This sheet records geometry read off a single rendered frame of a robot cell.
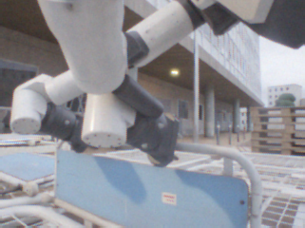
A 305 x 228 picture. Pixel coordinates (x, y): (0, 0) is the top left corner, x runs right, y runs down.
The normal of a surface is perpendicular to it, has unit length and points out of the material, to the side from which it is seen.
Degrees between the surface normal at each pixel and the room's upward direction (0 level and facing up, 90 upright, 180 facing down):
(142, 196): 90
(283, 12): 163
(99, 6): 137
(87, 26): 150
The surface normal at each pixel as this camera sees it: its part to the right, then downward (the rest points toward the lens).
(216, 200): -0.56, -0.07
